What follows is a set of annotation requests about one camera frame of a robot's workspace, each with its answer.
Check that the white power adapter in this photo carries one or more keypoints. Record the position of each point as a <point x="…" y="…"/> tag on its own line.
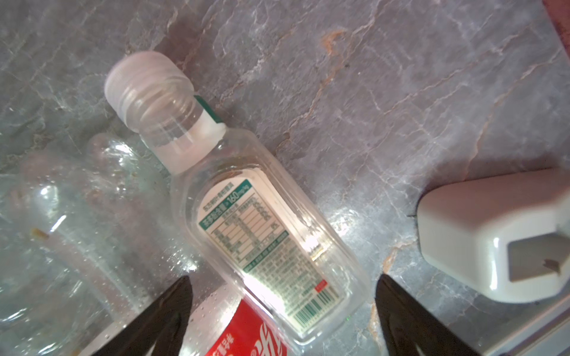
<point x="507" y="237"/>

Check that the red white label bottle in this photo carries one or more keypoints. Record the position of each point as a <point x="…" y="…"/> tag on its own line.
<point x="87" y="243"/>

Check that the green label clear bottle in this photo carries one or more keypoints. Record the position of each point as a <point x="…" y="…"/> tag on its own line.
<point x="238" y="205"/>

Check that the red label bottle red cap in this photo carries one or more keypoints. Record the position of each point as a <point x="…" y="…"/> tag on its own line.
<point x="226" y="324"/>

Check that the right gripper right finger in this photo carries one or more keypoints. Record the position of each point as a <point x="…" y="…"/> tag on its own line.
<point x="410" y="329"/>

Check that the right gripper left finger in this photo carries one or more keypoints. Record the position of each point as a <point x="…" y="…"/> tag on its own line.
<point x="159" y="329"/>

